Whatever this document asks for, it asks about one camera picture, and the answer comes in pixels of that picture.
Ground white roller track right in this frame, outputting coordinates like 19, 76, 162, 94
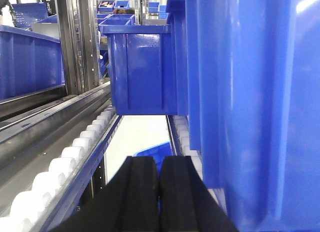
173, 116, 203, 180

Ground large blue plastic bin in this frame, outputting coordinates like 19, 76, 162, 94
167, 0, 320, 231

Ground white roller track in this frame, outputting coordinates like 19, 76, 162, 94
0, 106, 116, 231
173, 116, 203, 180

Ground steel rack upright posts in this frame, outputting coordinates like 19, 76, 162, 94
55, 0, 100, 95

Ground white roller track left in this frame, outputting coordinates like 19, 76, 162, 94
0, 106, 116, 231

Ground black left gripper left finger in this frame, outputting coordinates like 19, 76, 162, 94
53, 156, 159, 231

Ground blue bin below rack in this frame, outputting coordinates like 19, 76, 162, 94
133, 141, 173, 173

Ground blue bin behind on rollers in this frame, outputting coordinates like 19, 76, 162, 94
100, 25, 178, 115

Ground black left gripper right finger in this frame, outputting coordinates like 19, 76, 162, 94
159, 156, 238, 231

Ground blue bin on left lane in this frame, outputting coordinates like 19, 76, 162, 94
0, 25, 65, 100

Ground steel lane divider rail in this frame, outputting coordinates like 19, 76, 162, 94
0, 82, 111, 168

